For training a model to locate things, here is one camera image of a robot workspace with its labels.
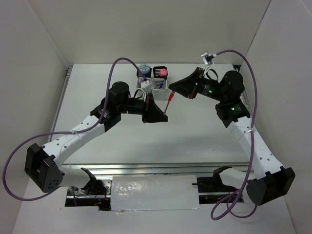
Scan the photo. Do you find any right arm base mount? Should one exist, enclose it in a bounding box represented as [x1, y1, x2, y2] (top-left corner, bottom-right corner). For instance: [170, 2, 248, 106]
[192, 166, 238, 204]

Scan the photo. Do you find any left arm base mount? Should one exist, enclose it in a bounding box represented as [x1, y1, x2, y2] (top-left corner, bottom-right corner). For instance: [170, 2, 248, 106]
[65, 168, 112, 211]

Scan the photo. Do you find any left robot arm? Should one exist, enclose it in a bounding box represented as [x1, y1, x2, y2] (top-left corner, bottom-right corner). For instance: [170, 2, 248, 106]
[25, 80, 168, 195]

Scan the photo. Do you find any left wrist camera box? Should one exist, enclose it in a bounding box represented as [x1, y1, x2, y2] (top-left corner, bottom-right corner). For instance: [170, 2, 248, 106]
[141, 80, 155, 93]

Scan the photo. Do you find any aluminium front rail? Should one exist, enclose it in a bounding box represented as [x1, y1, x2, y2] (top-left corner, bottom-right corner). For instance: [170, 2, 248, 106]
[63, 162, 248, 177]

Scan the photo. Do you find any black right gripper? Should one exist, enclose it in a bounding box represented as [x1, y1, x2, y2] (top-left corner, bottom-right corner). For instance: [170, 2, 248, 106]
[168, 67, 226, 102]

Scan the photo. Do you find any white slotted container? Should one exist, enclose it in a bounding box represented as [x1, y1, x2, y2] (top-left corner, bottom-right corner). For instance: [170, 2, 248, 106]
[153, 78, 167, 101]
[136, 78, 153, 92]

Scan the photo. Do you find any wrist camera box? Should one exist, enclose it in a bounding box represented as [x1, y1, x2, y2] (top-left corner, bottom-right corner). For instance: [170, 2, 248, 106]
[201, 51, 216, 73]
[141, 80, 155, 93]

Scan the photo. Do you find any blue glue jar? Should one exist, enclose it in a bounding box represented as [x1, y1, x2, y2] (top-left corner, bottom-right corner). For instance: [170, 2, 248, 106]
[138, 63, 152, 78]

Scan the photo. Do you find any white left slotted container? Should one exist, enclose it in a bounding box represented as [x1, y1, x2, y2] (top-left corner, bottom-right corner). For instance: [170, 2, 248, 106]
[136, 78, 153, 92]

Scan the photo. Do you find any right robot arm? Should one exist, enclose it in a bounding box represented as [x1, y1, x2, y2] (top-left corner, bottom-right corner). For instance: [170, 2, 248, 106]
[169, 68, 295, 206]

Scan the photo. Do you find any black slotted container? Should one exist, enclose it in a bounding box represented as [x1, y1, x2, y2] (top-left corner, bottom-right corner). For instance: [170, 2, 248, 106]
[153, 66, 168, 79]
[136, 68, 152, 78]

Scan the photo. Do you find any purple cable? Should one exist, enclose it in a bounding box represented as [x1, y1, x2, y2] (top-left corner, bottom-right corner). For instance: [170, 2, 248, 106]
[4, 57, 148, 207]
[210, 49, 258, 221]

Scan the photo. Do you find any black right slotted container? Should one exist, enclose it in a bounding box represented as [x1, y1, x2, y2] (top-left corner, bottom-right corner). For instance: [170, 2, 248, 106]
[153, 66, 168, 79]

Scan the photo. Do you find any red pen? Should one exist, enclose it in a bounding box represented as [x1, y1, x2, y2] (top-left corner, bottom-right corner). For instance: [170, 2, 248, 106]
[164, 101, 171, 114]

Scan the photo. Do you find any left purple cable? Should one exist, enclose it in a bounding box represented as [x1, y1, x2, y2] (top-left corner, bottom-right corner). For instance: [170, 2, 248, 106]
[4, 57, 148, 207]

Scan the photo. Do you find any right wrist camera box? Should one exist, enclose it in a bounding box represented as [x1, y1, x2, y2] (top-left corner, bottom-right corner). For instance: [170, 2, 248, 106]
[201, 51, 216, 73]

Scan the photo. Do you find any white right slotted container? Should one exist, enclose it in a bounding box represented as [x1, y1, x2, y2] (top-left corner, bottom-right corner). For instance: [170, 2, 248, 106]
[153, 78, 167, 101]

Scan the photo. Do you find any pink capped bottle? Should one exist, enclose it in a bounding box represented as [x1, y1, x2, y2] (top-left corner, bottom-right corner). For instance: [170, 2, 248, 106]
[158, 68, 168, 77]

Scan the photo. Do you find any black left slotted container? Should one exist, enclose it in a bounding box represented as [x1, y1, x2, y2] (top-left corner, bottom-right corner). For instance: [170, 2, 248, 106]
[136, 68, 152, 78]

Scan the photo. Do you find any white foil front panel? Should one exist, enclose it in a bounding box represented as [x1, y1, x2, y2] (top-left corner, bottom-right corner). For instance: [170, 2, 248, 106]
[111, 175, 200, 211]

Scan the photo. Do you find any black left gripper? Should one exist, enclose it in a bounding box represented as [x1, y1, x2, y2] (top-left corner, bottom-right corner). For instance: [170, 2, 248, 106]
[117, 92, 168, 123]

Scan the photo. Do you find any red pen cap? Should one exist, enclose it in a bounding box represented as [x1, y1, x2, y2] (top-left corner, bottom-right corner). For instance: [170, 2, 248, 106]
[168, 91, 175, 101]

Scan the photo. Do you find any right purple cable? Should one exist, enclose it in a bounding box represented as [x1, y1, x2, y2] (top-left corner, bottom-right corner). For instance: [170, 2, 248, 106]
[210, 49, 258, 221]

